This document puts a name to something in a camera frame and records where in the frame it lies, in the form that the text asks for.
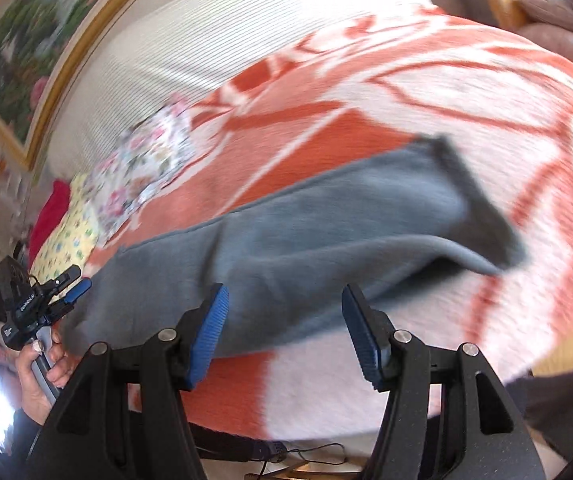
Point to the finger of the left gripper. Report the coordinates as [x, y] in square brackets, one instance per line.
[57, 285]
[56, 310]

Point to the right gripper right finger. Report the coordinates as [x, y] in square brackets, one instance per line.
[448, 415]

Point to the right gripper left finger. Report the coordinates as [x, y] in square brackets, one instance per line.
[121, 416]

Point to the grey sweat pants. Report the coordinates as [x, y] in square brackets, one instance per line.
[395, 224]

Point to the left forearm dark sleeve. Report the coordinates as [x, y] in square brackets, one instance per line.
[24, 433]

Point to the person's left hand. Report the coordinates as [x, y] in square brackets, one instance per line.
[36, 367]

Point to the yellow cartoon print pillow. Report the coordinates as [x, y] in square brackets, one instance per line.
[73, 240]

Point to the red pillow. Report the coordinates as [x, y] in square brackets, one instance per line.
[49, 217]

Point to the floral print pillow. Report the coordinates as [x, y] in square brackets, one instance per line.
[146, 157]

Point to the gold framed landscape painting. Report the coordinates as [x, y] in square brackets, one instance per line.
[41, 43]

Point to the striped white headboard cushion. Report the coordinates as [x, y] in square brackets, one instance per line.
[158, 48]

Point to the orange white patterned blanket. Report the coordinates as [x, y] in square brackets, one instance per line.
[350, 92]

